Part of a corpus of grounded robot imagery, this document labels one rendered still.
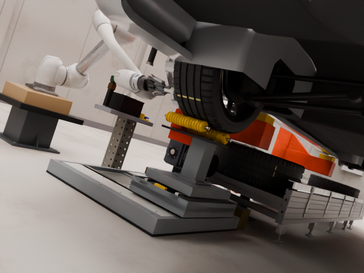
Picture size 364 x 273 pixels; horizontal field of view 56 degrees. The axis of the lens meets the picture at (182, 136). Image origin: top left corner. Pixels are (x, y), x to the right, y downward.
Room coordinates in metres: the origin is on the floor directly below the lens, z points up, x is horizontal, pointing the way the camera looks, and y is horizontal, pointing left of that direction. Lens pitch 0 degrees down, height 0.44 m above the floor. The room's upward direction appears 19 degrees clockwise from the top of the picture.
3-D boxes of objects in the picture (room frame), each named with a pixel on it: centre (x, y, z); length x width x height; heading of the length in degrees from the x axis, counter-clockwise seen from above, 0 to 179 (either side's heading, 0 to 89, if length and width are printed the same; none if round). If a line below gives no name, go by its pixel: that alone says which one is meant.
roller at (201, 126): (1.78, 0.00, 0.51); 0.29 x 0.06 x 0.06; 54
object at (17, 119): (2.57, 1.09, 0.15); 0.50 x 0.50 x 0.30; 52
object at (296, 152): (3.89, -1.45, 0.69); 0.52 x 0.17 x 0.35; 54
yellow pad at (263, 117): (2.23, -0.44, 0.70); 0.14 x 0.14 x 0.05; 54
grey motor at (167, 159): (2.21, -0.14, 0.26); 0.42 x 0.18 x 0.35; 54
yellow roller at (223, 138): (1.84, -0.12, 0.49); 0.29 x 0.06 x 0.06; 54
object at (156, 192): (1.84, -0.12, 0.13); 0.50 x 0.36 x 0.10; 144
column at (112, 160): (2.45, 0.41, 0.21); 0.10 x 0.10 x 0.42; 54
